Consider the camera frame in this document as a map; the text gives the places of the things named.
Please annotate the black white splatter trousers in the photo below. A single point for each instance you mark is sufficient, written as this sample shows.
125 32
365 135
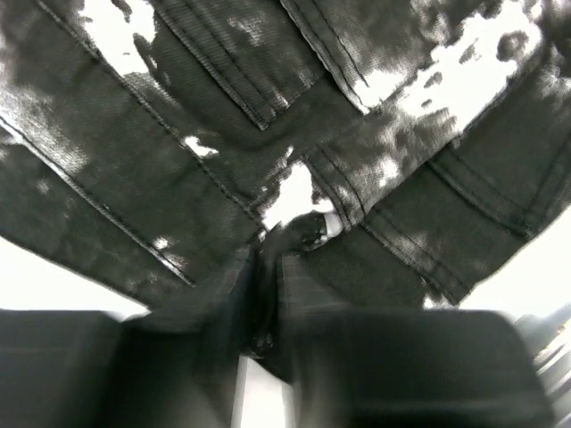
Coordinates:
408 148

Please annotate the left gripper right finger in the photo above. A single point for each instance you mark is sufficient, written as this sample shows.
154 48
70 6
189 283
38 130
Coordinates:
352 366

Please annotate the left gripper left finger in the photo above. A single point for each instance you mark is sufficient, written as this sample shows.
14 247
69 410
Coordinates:
174 367

